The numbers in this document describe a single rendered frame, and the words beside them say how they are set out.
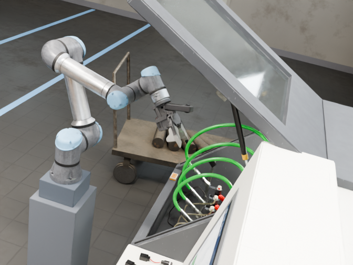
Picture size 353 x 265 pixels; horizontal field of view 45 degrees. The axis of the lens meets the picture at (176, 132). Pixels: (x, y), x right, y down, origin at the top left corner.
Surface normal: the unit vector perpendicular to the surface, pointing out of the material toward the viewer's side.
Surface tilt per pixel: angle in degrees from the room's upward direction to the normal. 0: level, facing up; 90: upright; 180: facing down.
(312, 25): 90
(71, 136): 7
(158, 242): 90
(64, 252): 90
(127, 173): 90
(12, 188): 0
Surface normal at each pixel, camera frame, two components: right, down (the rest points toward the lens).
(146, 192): 0.18, -0.87
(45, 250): -0.25, 0.40
